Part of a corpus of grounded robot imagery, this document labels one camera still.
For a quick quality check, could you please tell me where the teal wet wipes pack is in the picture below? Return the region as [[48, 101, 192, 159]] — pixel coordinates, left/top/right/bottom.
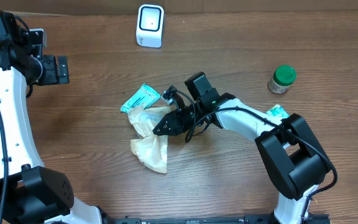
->
[[121, 83, 161, 113]]

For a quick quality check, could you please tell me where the beige paper pouch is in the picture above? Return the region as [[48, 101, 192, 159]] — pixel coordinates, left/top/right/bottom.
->
[[127, 106, 172, 174]]

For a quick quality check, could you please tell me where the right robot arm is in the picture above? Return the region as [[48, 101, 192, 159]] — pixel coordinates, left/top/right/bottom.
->
[[153, 72, 337, 223]]

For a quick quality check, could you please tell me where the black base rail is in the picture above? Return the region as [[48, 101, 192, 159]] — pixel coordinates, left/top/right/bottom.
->
[[104, 213, 332, 224]]

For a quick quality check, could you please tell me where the green lid jar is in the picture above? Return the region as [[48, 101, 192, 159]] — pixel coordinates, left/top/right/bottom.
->
[[267, 65, 296, 94]]

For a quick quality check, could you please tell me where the green Kleenex tissue pack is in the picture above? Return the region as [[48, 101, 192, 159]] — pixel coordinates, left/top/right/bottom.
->
[[266, 104, 290, 119]]

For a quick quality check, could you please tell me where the white barcode scanner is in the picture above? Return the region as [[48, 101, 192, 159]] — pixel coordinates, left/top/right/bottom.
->
[[135, 4, 165, 48]]

